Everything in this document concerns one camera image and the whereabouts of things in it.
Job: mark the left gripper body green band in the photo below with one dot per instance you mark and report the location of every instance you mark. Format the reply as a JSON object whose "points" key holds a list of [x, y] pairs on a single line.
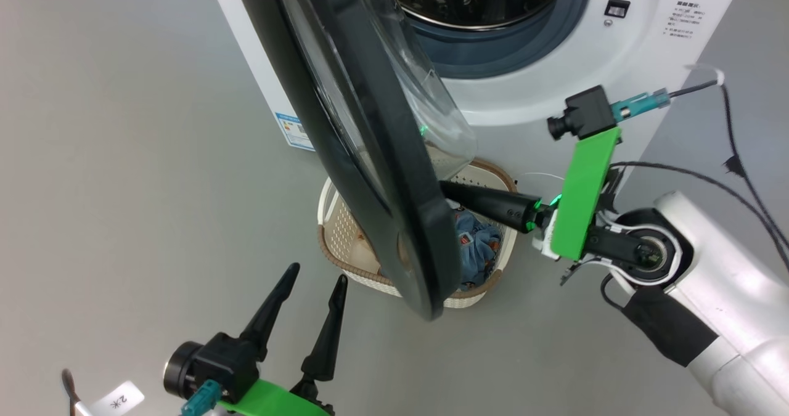
{"points": [[271, 400]]}

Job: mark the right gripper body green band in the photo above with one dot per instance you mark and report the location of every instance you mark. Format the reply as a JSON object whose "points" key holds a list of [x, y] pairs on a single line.
{"points": [[585, 194]]}

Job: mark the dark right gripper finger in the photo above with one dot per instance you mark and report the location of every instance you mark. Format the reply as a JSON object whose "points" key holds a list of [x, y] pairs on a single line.
{"points": [[505, 197], [505, 214]]}

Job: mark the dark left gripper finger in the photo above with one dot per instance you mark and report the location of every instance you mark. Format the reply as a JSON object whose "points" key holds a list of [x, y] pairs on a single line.
{"points": [[327, 348], [271, 317]]}

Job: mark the blue garment with orange print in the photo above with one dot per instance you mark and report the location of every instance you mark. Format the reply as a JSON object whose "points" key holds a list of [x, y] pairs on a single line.
{"points": [[478, 256]]}

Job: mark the dark round washing machine door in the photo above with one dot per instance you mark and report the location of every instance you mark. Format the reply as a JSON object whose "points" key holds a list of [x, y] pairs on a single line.
{"points": [[394, 175]]}

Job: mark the cream perforated laundry basket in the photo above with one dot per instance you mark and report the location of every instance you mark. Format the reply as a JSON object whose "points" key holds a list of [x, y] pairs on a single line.
{"points": [[351, 237]]}

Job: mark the white front-load washing machine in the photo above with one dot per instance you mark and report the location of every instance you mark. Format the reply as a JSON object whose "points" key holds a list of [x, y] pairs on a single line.
{"points": [[555, 65]]}

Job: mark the grey rubber door gasket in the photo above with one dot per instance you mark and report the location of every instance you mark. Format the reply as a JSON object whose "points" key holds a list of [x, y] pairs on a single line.
{"points": [[530, 40]]}

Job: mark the black door latch socket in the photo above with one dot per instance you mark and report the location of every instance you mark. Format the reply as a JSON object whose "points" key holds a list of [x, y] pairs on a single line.
{"points": [[617, 8]]}

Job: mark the blue energy label sticker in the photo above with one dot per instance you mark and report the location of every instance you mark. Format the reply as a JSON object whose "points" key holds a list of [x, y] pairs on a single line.
{"points": [[296, 132]]}

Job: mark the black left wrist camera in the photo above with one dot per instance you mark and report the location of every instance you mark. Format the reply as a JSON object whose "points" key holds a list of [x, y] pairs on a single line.
{"points": [[222, 360]]}

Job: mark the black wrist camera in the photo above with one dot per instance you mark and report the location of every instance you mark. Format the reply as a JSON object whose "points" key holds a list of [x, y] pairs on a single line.
{"points": [[222, 360], [585, 113]]}

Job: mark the teal camera connector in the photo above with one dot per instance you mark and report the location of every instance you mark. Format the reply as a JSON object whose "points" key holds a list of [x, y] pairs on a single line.
{"points": [[641, 103], [200, 400]]}

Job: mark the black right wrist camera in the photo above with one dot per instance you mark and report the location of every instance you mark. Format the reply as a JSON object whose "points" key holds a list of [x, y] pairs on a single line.
{"points": [[585, 113]]}

